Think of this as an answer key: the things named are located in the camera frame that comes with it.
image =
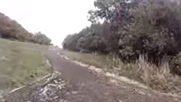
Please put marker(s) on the pale stone rubble strip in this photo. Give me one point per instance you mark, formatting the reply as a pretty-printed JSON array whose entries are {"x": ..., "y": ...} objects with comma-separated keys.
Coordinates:
[{"x": 118, "y": 78}]

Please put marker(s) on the brown dirt track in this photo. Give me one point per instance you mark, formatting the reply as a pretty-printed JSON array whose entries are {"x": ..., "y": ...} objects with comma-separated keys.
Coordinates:
[{"x": 86, "y": 90}]

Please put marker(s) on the row of dark green trees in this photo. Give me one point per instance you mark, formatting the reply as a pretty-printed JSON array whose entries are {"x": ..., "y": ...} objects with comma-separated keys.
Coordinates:
[{"x": 142, "y": 27}]

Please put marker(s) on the tall dry grass verge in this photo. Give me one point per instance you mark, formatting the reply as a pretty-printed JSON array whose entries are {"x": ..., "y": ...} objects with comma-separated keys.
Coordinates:
[{"x": 149, "y": 73}]

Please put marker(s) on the green grass field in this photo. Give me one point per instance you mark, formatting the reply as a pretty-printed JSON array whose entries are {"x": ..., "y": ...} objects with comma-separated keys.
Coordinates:
[{"x": 3, "y": 62}]

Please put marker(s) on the wooded hillside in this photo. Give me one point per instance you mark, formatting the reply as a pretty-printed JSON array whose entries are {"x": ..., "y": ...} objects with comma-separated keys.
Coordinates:
[{"x": 4, "y": 27}]

